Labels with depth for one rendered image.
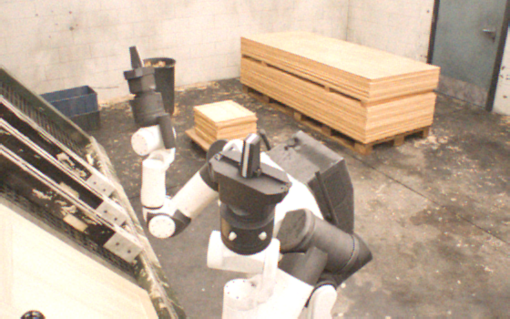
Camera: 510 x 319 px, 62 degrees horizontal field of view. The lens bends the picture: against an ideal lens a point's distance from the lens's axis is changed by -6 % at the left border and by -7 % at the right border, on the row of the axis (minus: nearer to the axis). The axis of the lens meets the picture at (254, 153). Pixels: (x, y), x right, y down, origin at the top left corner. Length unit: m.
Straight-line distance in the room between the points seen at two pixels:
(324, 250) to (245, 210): 0.32
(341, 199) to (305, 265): 0.27
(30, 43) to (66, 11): 0.59
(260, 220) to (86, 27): 5.58
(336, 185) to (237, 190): 0.50
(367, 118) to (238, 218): 3.72
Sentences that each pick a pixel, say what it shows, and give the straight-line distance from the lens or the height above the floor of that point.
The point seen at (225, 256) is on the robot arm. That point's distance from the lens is 0.77.
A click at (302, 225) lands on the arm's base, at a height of 1.37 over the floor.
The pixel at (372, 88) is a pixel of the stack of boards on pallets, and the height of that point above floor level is 0.69.
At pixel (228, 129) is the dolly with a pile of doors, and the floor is 0.31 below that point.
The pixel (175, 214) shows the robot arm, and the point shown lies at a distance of 1.34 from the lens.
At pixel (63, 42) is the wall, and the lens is 6.12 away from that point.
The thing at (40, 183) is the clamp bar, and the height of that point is 1.26.
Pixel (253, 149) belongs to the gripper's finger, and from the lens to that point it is 0.62.
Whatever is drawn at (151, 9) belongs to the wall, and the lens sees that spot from 6.34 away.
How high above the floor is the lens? 1.89
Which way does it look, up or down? 25 degrees down
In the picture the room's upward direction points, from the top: straight up
